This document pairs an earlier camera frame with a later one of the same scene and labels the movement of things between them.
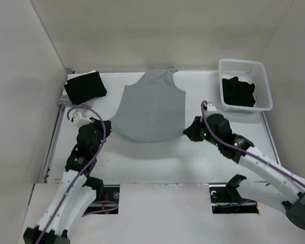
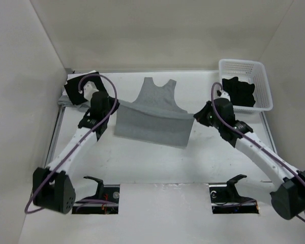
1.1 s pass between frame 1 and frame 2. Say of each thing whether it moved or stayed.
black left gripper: moved
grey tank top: moved
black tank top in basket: stayed
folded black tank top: stayed
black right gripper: moved
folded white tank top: stayed
